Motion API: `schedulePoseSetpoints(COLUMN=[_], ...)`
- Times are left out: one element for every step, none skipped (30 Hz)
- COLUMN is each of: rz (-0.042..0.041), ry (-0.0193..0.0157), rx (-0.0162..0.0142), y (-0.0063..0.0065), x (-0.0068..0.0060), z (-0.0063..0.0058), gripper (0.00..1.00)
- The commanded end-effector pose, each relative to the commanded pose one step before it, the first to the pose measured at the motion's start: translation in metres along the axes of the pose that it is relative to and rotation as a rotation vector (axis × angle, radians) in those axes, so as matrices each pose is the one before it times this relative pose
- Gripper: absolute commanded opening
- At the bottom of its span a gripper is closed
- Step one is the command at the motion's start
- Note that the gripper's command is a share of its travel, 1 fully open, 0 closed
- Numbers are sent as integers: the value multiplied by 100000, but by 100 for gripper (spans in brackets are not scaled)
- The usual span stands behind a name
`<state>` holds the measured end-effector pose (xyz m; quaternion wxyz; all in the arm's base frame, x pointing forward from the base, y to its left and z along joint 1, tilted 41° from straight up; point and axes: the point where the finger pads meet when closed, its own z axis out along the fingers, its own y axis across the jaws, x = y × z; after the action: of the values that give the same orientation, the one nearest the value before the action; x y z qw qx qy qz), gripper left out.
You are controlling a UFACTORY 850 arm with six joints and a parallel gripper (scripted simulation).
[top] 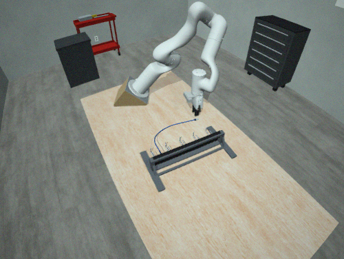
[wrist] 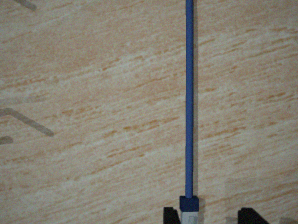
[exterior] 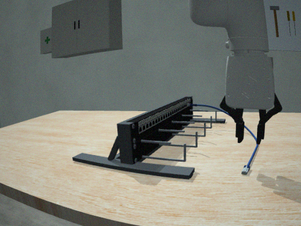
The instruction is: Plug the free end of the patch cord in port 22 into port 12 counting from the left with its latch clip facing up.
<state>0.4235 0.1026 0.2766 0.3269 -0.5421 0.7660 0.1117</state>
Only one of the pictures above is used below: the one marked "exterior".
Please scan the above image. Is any black patch panel rack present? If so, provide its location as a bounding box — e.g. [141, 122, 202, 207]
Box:
[73, 96, 226, 180]

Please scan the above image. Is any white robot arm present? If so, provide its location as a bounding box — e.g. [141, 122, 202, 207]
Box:
[188, 0, 269, 54]

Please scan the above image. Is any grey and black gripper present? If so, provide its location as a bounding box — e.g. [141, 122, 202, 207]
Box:
[220, 53, 282, 145]

